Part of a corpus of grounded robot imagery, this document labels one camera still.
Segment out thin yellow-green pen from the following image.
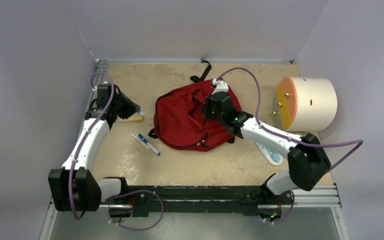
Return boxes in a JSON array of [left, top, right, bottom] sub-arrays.
[[130, 133, 150, 150]]

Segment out red backpack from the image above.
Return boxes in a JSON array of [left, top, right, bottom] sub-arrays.
[[148, 65, 235, 152]]

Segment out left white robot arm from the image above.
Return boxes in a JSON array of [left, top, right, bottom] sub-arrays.
[[48, 83, 140, 212]]

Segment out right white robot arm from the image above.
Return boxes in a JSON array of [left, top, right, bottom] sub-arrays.
[[202, 91, 331, 204]]

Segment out light blue pencil case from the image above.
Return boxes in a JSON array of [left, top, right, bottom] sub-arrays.
[[255, 142, 284, 167]]

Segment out white cylinder with coloured disc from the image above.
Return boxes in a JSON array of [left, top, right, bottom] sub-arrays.
[[272, 76, 338, 132]]

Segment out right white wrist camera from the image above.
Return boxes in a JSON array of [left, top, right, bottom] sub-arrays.
[[211, 78, 229, 95]]

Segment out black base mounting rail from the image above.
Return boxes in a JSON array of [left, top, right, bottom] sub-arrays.
[[105, 185, 293, 217]]

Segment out aluminium frame rails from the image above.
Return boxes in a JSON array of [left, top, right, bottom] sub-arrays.
[[48, 76, 335, 225]]

